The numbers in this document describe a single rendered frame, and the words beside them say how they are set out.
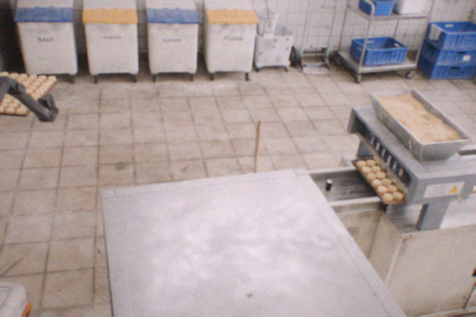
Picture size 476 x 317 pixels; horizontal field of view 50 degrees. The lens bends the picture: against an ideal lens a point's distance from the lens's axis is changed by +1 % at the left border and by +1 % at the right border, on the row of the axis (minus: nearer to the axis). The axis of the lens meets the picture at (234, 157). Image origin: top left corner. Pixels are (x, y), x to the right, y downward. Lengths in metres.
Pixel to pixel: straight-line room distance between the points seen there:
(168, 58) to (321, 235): 4.77
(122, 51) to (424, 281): 3.86
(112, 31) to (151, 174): 1.85
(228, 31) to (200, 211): 4.68
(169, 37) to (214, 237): 4.68
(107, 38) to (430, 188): 3.90
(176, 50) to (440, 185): 3.71
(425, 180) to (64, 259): 2.32
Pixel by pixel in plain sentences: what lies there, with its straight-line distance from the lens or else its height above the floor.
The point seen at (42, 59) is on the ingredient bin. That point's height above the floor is 0.29.
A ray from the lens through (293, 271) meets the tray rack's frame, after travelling 0.97.
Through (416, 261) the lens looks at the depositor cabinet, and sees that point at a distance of 2.94.
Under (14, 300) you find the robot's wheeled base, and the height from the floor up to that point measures 0.27.
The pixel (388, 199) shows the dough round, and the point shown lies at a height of 0.92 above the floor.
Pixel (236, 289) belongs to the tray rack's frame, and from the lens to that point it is 0.92.
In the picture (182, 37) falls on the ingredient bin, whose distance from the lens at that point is 5.61.
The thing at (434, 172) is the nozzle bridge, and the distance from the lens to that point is 2.60.
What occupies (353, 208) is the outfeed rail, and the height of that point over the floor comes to 0.86.
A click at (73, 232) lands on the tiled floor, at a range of 3.81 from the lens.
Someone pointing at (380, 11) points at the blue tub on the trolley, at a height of 0.84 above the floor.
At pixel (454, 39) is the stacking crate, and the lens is 6.71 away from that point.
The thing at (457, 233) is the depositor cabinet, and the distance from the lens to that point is 2.95.
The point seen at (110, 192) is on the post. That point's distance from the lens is 1.13.
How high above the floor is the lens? 2.50
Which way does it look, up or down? 34 degrees down
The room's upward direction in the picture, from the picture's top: 5 degrees clockwise
